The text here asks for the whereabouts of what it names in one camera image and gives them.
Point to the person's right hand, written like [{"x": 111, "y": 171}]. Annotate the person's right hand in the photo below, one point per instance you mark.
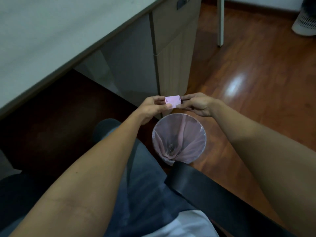
[{"x": 199, "y": 104}]

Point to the person's left hand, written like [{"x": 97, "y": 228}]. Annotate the person's left hand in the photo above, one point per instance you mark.
[{"x": 148, "y": 108}]

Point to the person's right thumb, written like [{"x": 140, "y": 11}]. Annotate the person's right thumb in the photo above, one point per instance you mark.
[{"x": 184, "y": 107}]

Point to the person's left thumb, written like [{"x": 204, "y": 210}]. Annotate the person's left thumb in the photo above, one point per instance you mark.
[{"x": 165, "y": 106}]

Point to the small pink paper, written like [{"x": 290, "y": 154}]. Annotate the small pink paper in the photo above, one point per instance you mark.
[{"x": 172, "y": 100}]

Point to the person's left forearm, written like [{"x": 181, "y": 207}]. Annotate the person's left forearm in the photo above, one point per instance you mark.
[{"x": 81, "y": 185}]

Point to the person's right forearm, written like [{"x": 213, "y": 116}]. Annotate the person's right forearm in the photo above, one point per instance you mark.
[{"x": 271, "y": 162}]

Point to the bin with pink plastic liner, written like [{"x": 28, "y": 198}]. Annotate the bin with pink plastic liner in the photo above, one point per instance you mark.
[{"x": 179, "y": 138}]

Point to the wooden drawer cabinet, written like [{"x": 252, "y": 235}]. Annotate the wooden drawer cabinet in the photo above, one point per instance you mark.
[{"x": 172, "y": 46}]

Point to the person's grey trouser legs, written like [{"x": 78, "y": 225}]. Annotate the person's grey trouser legs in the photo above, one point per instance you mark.
[{"x": 138, "y": 185}]

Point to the white table leg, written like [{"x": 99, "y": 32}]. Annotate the white table leg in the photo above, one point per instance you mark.
[{"x": 220, "y": 20}]

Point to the black chair armrest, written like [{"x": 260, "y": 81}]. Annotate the black chair armrest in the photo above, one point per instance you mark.
[{"x": 222, "y": 202}]

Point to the person's white shirt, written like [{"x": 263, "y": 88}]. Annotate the person's white shirt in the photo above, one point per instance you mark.
[{"x": 187, "y": 224}]

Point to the grey wood-edged desk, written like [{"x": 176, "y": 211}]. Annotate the grey wood-edged desk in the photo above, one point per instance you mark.
[{"x": 61, "y": 41}]

